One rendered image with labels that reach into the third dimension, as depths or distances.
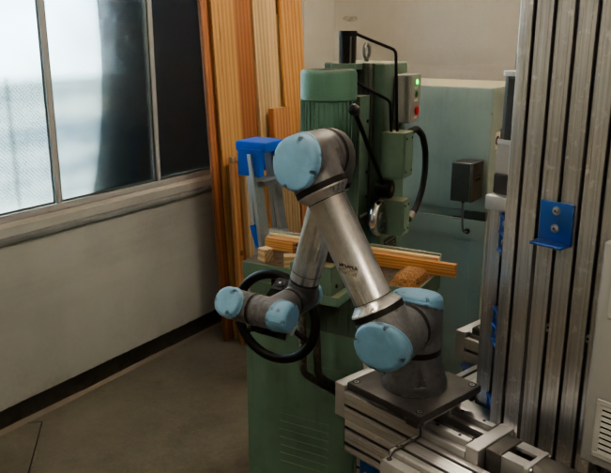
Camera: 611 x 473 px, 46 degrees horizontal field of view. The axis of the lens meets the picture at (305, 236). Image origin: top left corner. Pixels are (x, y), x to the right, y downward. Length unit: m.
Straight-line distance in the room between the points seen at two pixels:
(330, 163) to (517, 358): 0.61
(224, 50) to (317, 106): 1.64
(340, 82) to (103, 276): 1.74
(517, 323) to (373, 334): 0.35
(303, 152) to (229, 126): 2.34
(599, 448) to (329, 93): 1.22
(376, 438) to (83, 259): 1.97
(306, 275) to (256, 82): 2.40
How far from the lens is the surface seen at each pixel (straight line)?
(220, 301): 1.74
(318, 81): 2.22
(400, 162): 2.41
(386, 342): 1.51
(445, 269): 2.24
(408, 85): 2.48
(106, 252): 3.51
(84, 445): 3.20
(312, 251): 1.73
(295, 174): 1.51
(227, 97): 3.81
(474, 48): 4.54
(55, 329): 3.41
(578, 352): 1.63
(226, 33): 3.83
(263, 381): 2.49
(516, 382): 1.74
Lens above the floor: 1.61
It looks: 15 degrees down
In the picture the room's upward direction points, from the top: straight up
